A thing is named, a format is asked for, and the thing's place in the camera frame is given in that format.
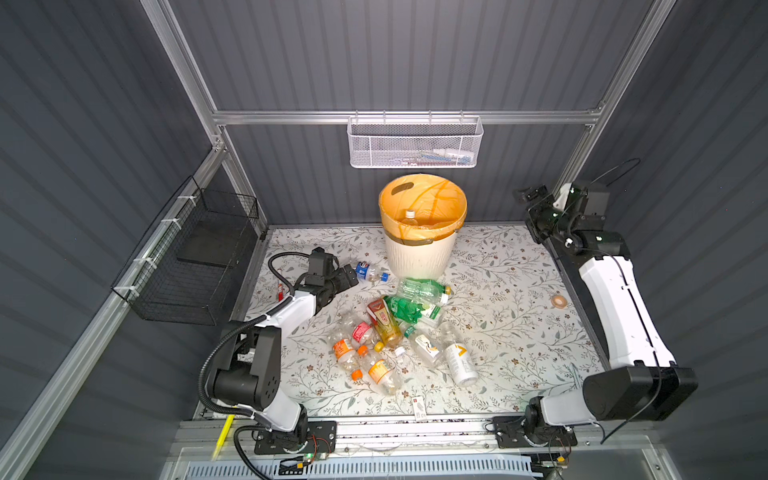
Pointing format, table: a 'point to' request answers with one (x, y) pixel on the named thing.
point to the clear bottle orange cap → (382, 373)
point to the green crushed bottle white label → (410, 310)
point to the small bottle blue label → (370, 273)
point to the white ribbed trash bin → (427, 261)
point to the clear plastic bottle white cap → (410, 220)
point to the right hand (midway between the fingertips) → (521, 203)
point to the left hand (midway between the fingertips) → (345, 276)
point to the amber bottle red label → (388, 326)
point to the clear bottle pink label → (363, 334)
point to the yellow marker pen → (225, 430)
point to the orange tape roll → (559, 302)
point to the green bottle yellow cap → (424, 290)
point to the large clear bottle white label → (459, 356)
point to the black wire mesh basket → (187, 264)
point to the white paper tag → (419, 407)
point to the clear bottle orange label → (348, 356)
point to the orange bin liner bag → (418, 208)
